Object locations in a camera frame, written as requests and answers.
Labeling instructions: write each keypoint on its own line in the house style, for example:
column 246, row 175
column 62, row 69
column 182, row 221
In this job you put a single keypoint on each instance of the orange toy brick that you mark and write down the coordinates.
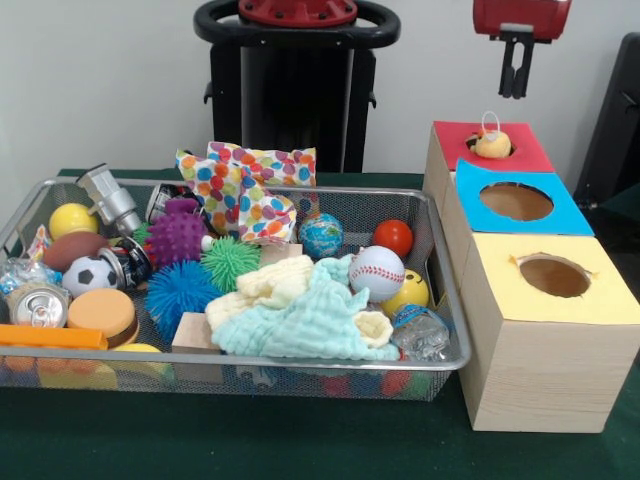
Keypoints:
column 50, row 337

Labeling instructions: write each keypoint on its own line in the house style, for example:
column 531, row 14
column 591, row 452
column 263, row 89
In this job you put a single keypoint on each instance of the purple knobbly toy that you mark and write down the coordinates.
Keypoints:
column 175, row 232

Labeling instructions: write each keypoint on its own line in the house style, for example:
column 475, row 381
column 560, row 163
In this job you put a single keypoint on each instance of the white baseball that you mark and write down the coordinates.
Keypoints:
column 376, row 274

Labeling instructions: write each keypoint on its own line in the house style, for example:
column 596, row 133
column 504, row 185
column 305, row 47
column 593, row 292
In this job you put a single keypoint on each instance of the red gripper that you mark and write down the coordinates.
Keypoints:
column 522, row 15

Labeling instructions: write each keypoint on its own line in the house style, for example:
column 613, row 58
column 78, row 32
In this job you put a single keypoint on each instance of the yellow plush duck toy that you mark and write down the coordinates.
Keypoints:
column 494, row 145

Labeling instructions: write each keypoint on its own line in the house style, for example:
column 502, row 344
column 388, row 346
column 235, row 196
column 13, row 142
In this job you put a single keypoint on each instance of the green spiky ball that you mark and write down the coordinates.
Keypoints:
column 232, row 262

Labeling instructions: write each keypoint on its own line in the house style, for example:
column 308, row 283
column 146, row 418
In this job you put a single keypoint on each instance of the yellow ball with black band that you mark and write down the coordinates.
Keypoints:
column 412, row 295

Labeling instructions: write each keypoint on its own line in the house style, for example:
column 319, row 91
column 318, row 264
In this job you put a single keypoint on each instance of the pale yellow muslin cloth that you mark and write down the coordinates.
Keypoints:
column 270, row 282

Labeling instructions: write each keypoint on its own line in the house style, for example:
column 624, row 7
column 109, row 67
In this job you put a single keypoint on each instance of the red orange ball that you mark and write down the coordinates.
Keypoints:
column 394, row 238

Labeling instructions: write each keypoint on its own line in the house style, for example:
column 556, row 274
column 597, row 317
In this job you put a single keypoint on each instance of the black upright panel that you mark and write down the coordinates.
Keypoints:
column 615, row 125

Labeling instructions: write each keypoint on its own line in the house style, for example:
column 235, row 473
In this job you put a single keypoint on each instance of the blue green globe ball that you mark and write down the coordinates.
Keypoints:
column 321, row 236

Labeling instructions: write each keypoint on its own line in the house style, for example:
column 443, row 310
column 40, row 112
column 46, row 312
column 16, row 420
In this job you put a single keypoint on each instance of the wooden three-hole box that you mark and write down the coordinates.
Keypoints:
column 540, row 370

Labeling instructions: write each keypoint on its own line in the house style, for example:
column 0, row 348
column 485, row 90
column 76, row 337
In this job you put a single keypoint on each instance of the plain yellow ball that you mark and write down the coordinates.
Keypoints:
column 72, row 221

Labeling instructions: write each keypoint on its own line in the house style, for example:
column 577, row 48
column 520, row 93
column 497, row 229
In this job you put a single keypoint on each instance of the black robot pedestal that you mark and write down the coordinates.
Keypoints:
column 300, row 100

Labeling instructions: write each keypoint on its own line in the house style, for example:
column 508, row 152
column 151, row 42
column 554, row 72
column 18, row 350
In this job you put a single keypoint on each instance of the dark green side-table cloth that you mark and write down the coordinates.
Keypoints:
column 625, row 215

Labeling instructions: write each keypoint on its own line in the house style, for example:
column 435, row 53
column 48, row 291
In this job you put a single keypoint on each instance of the teal muslin cloth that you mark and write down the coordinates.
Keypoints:
column 310, row 325

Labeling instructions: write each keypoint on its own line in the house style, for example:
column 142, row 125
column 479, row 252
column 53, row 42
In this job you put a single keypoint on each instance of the orange foam disc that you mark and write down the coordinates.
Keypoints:
column 100, row 310

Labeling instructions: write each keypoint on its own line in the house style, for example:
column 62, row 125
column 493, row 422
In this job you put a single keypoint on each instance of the shallow mesh bin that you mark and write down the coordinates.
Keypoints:
column 300, row 387

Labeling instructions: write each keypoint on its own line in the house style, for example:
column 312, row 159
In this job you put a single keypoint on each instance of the brown toy football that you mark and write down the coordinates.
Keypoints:
column 75, row 251

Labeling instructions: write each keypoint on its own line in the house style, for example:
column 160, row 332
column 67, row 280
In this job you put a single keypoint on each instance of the dark green table cloth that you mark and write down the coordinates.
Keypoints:
column 250, row 440

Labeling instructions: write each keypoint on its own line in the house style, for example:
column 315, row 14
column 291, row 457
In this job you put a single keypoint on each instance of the blue spiky ball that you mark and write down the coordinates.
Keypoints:
column 182, row 295

